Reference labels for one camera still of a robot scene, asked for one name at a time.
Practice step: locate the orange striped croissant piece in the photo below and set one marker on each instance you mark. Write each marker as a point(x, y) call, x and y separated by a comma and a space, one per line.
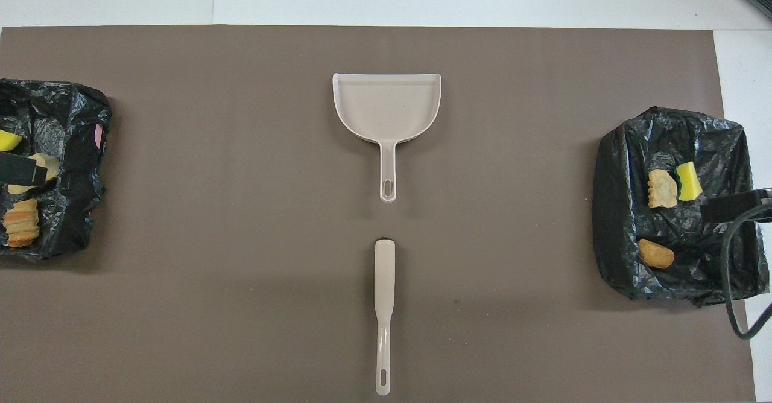
point(22, 223)

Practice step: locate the yellow sponge chunk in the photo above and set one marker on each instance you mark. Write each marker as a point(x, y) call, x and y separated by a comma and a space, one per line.
point(8, 140)

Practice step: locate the brown table mat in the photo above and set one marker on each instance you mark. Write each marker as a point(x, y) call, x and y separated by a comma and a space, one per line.
point(241, 300)

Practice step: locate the pale tan food piece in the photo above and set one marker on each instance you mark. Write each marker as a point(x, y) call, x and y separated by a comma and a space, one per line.
point(662, 189)

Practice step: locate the brown bread nugget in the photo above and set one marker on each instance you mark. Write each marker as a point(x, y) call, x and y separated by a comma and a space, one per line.
point(656, 254)

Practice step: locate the pale green-edged food piece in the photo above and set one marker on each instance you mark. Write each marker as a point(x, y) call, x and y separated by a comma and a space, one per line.
point(51, 166)

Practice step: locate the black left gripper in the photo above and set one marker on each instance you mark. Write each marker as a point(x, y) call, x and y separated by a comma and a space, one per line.
point(21, 171)

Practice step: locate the small yellow sponge wedge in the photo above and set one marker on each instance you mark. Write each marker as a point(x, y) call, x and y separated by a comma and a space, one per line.
point(689, 183)

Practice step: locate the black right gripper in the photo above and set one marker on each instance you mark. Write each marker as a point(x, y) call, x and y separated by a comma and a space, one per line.
point(736, 205)

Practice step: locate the black bag-lined bin pink spot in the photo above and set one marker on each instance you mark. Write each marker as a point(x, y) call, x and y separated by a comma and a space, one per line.
point(66, 210)

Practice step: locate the beige plastic dustpan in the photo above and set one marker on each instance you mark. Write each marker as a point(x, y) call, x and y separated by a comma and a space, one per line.
point(386, 107)

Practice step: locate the black bag-lined trash bin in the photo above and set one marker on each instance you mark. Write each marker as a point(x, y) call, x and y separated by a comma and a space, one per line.
point(693, 270)

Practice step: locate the beige hand brush black bristles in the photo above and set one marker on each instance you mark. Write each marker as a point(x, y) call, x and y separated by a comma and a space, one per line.
point(384, 288)

